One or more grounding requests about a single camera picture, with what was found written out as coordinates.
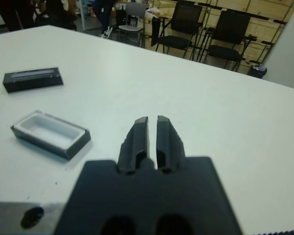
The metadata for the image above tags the grey chair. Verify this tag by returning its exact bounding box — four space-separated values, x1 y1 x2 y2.
117 2 147 47

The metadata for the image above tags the black box base white insert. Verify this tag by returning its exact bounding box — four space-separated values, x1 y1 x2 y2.
10 110 92 161

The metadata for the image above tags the black mesh chair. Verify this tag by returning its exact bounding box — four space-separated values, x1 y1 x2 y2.
151 0 204 59
205 9 258 72

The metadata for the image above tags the black waste bin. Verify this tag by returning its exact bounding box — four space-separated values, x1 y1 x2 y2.
247 64 268 79

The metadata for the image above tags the person in dark clothes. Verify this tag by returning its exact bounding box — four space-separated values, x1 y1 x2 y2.
0 0 78 32

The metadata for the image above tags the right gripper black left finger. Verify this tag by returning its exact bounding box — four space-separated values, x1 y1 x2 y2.
117 116 150 176

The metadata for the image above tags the white metal post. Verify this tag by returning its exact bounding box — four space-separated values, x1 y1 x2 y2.
78 0 88 32

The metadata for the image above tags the black box lid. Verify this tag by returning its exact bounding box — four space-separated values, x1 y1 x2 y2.
2 66 64 94

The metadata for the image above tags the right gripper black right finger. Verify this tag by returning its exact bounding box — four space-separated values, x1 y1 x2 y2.
155 115 187 174

